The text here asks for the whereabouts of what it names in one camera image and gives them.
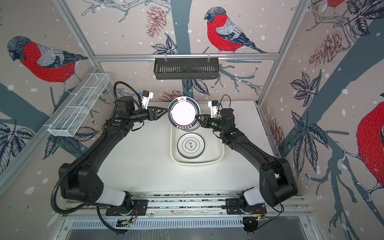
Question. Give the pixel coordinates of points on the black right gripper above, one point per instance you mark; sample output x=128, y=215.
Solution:
x=208, y=121

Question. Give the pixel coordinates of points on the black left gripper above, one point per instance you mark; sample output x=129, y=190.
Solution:
x=161, y=109

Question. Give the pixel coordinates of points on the white plate flower outline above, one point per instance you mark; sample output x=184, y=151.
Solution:
x=191, y=146

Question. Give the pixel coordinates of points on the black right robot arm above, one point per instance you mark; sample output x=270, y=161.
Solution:
x=277, y=183

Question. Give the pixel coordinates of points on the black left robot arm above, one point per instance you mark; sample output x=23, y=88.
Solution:
x=79, y=181

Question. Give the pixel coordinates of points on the white plastic bin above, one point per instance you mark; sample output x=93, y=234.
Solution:
x=214, y=149

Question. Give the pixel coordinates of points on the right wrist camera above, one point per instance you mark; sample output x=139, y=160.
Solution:
x=214, y=108

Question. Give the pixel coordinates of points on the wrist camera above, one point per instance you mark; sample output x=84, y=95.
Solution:
x=146, y=96
x=214, y=108

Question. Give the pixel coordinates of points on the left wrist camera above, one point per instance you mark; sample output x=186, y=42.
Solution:
x=146, y=96

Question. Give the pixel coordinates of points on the black hanging wire basket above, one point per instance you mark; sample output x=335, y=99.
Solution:
x=187, y=68

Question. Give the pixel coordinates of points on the horizontal aluminium frame bar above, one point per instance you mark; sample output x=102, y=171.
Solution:
x=149, y=58

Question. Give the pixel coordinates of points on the white mesh wall shelf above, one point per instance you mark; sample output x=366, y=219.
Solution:
x=81, y=102

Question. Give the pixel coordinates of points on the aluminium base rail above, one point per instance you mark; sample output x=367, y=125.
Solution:
x=183, y=210

